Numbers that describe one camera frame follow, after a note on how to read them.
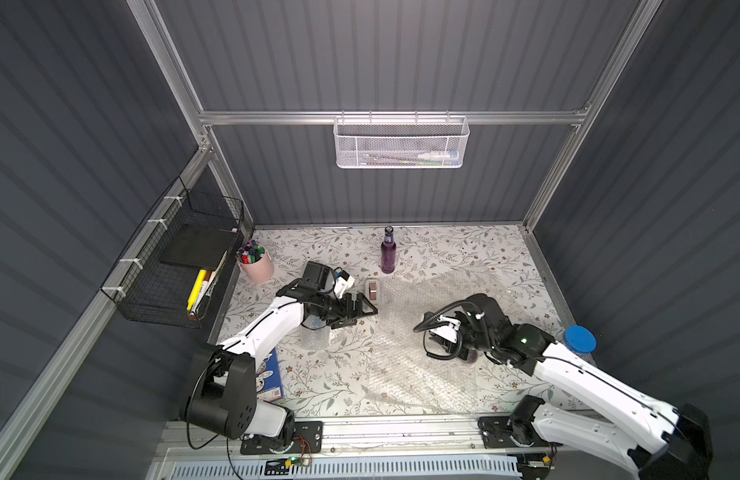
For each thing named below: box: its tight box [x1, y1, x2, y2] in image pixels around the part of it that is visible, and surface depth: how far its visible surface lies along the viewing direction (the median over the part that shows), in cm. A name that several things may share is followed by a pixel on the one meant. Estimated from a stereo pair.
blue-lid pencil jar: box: [563, 325, 597, 354], surface depth 71 cm
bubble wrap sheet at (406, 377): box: [366, 272, 510, 414], surface depth 86 cm
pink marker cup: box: [236, 239, 274, 284], surface depth 100 cm
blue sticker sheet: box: [256, 347, 283, 402], surface depth 82 cm
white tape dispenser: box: [365, 277, 381, 305], surface depth 98 cm
